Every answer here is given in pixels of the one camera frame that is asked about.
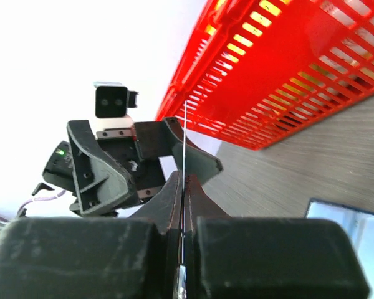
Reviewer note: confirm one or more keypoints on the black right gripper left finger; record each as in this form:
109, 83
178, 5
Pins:
95, 257

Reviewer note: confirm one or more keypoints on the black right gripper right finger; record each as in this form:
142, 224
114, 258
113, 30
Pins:
247, 257

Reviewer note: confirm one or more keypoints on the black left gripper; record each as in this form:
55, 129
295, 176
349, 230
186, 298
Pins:
108, 175

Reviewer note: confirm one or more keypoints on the black credit card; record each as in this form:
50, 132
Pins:
182, 269

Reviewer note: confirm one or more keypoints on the blue leather card holder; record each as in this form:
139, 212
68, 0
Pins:
357, 223

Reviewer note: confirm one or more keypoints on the red plastic shopping basket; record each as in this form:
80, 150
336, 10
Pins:
255, 72

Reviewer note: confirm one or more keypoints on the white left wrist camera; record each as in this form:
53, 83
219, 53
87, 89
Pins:
112, 101

